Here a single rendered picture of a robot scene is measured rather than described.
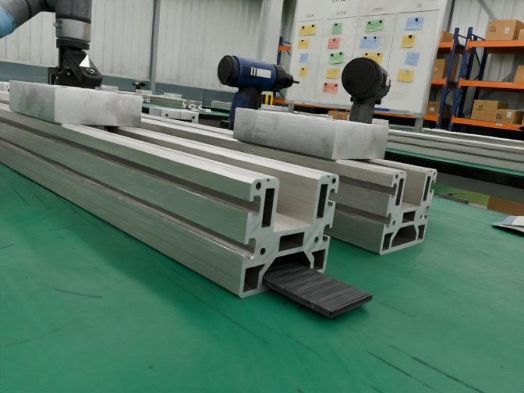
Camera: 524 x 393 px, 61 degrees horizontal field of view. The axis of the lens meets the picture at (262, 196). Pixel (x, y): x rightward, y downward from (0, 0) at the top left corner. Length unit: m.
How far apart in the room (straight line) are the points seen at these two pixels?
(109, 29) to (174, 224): 12.67
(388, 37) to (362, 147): 3.28
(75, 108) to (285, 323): 0.38
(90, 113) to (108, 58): 12.38
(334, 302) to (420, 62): 3.32
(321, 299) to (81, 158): 0.31
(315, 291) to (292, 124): 0.24
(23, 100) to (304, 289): 0.46
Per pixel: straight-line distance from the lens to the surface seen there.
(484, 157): 1.94
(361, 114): 0.72
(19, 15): 1.12
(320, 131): 0.49
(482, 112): 10.74
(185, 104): 4.11
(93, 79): 1.05
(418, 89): 3.56
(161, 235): 0.38
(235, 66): 0.88
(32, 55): 12.40
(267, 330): 0.28
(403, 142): 2.09
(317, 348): 0.27
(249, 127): 0.56
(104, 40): 12.93
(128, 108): 0.60
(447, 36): 11.49
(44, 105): 0.59
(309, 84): 4.24
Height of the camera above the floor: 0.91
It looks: 12 degrees down
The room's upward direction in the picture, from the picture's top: 7 degrees clockwise
